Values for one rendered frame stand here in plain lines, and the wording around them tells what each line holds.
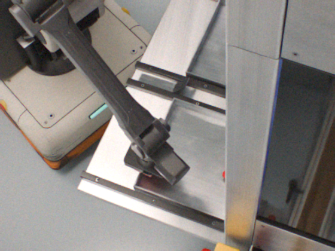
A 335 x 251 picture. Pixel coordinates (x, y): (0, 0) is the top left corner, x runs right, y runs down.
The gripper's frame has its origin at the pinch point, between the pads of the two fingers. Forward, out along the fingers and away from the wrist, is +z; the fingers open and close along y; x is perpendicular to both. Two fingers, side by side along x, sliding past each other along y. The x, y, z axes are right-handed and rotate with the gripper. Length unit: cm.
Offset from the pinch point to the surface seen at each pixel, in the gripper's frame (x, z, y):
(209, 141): 13.1, 0.7, 11.8
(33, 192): 2, 100, -43
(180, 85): 24.0, -0.2, -0.5
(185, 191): -1.4, 0.5, 11.3
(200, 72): 31.1, 2.7, 2.7
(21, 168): 9, 102, -53
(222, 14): 51, 3, 2
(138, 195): -7.0, 0.5, 1.0
